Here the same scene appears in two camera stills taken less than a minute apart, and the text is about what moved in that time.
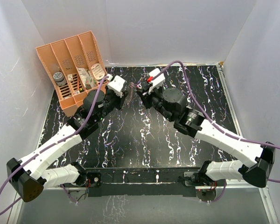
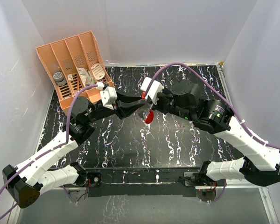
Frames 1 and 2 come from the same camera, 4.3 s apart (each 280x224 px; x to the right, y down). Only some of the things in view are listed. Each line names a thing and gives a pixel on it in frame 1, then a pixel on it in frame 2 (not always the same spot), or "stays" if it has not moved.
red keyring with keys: [131, 85] -> [150, 117]
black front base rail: [163, 181] stays
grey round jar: [58, 77] stays
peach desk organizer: [73, 68] stays
